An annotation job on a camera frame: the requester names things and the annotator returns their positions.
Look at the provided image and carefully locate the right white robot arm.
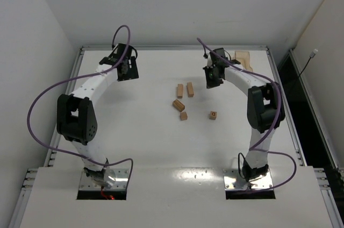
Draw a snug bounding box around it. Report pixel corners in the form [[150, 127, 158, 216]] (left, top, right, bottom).
[[203, 48, 285, 182]]

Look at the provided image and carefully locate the clear amber plastic bin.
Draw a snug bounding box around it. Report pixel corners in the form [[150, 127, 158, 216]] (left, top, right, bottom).
[[234, 51, 253, 72]]

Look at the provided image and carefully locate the black wall cable with plug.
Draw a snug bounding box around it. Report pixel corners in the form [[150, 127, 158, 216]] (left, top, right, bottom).
[[298, 48, 319, 78]]

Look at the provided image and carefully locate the aluminium table frame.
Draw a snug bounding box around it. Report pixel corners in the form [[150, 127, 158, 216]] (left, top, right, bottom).
[[17, 46, 343, 227]]

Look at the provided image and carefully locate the long light wood block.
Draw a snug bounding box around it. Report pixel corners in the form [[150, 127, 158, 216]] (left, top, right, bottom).
[[177, 83, 184, 98]]

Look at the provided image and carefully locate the dark grained wood block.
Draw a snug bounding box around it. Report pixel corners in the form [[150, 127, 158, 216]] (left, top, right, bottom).
[[172, 99, 185, 112]]

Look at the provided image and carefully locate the metal base plate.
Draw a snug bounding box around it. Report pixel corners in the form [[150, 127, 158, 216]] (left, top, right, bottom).
[[223, 168, 273, 192], [79, 168, 129, 191]]

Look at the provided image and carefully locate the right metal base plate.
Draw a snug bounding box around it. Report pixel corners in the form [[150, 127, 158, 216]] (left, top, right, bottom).
[[223, 168, 273, 192]]

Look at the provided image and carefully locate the numbered wood cube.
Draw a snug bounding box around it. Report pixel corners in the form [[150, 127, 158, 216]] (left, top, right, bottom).
[[180, 112, 188, 121]]

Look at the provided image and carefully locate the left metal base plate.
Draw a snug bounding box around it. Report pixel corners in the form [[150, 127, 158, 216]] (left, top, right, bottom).
[[79, 168, 129, 191]]

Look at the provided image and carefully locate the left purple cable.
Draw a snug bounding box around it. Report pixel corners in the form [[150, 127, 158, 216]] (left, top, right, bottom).
[[27, 25, 134, 180]]

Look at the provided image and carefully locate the lettered wood cube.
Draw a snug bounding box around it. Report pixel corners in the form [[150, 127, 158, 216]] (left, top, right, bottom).
[[209, 111, 217, 120]]

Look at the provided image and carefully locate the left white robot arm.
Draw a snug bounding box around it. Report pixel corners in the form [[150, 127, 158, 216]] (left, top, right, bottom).
[[56, 44, 139, 188]]

